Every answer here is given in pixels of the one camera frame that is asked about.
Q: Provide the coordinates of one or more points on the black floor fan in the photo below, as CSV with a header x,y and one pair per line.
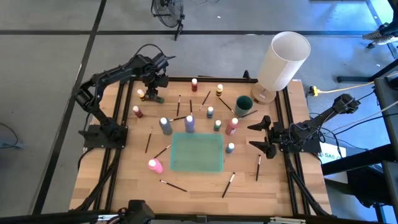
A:
x,y
179,28

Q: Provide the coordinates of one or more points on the large red paint bottle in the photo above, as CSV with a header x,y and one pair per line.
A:
x,y
231,127

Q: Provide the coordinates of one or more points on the small dark red paint bottle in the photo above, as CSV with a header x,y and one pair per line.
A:
x,y
137,112

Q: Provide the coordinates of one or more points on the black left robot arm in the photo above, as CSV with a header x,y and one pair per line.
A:
x,y
102,74

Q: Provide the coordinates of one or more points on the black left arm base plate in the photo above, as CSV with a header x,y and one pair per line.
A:
x,y
90,141

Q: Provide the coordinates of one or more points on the large pink paint bottle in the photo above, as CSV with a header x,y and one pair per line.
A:
x,y
155,166

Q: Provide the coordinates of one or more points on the teal plastic tray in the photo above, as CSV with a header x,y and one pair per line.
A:
x,y
196,152

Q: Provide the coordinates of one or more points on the black camera rail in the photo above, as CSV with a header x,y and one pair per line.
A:
x,y
46,219

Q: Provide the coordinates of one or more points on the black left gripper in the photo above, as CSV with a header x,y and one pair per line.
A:
x,y
155,80

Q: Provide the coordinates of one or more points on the white printed sign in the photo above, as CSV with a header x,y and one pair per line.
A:
x,y
332,155

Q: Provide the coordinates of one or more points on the person's leg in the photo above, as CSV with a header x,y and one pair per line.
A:
x,y
392,29

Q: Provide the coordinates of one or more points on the large purple paint bottle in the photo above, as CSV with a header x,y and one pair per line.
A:
x,y
189,124

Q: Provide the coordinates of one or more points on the person's shoe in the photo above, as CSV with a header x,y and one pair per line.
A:
x,y
377,36

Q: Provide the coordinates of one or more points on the large grey paint bottle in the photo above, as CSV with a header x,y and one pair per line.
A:
x,y
165,126

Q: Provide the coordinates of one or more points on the small dark green paint bottle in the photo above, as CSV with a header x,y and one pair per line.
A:
x,y
160,100

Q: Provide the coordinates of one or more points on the white shade table lamp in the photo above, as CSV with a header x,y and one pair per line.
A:
x,y
280,65

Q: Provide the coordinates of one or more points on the dark green cup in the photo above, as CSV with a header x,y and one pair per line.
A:
x,y
243,107

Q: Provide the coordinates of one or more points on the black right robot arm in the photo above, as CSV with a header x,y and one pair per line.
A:
x,y
323,119

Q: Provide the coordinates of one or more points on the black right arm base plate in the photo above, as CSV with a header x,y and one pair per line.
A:
x,y
314,148

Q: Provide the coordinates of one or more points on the small yellow paint bottle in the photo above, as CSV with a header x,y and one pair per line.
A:
x,y
219,90
141,95

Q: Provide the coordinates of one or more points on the small light blue paint bottle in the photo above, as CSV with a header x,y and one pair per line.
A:
x,y
230,148

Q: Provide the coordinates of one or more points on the silver rail bracket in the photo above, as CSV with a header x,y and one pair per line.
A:
x,y
105,217
287,221

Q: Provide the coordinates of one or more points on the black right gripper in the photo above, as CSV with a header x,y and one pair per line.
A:
x,y
275,137

